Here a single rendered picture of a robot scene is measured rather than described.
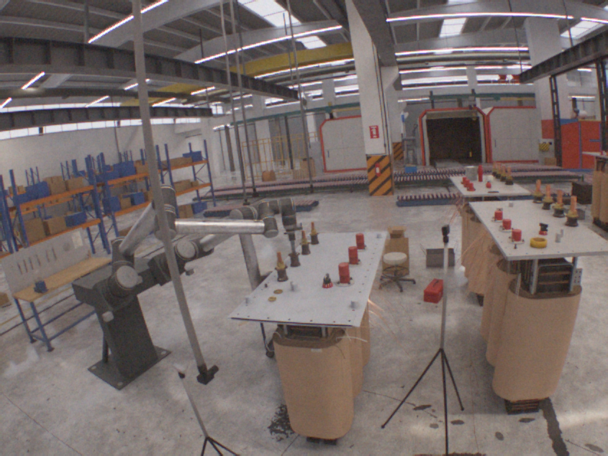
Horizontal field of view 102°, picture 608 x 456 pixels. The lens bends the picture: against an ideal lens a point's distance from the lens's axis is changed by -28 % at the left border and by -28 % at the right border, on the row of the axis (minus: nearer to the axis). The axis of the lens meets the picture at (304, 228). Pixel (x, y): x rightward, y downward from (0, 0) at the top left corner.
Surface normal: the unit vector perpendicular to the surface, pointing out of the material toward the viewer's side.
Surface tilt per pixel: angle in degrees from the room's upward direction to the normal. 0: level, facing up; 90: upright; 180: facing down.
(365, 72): 90
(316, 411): 90
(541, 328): 90
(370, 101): 90
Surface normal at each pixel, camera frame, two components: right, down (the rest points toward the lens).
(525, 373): -0.31, 0.27
